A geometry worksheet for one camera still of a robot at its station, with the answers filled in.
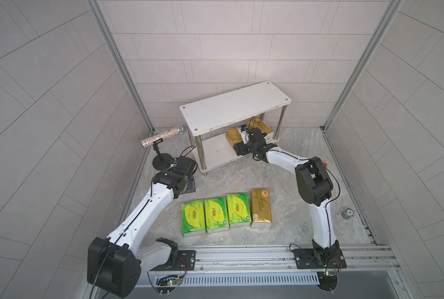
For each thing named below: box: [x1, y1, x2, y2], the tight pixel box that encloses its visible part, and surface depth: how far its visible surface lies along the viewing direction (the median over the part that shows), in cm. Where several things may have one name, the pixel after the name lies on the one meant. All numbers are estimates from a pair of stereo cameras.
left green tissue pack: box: [181, 199, 207, 238], surface depth 78 cm
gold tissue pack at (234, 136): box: [225, 127, 243, 147], surface depth 101 cm
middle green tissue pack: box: [204, 196, 230, 230], surface depth 79 cm
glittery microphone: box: [140, 123, 186, 148], surface depth 88 cm
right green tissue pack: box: [226, 193, 252, 224], surface depth 80 cm
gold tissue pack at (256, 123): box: [246, 117, 274, 134], surface depth 104 cm
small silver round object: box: [341, 207, 355, 220], surface depth 82 cm
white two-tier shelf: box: [179, 80, 292, 177], surface depth 83 cm
